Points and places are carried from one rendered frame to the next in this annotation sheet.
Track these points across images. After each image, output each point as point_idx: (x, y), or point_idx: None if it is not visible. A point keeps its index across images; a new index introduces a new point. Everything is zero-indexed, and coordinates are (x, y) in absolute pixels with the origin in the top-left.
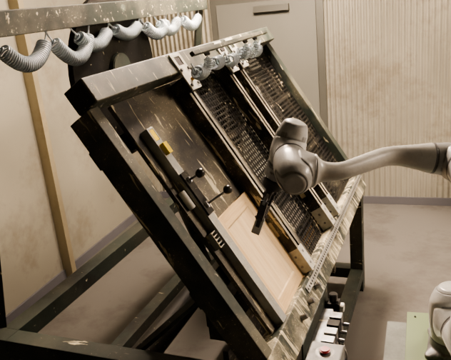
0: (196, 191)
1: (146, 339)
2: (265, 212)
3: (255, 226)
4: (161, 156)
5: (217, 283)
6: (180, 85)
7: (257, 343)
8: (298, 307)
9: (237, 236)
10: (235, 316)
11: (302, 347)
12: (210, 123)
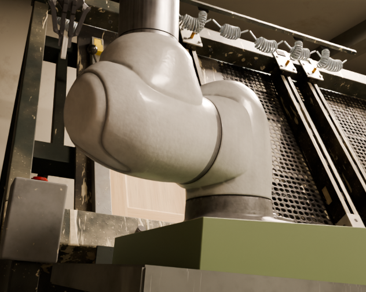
0: None
1: None
2: (54, 16)
3: (61, 48)
4: (91, 55)
5: (24, 119)
6: (181, 44)
7: (10, 181)
8: (147, 225)
9: None
10: (13, 148)
11: (97, 249)
12: None
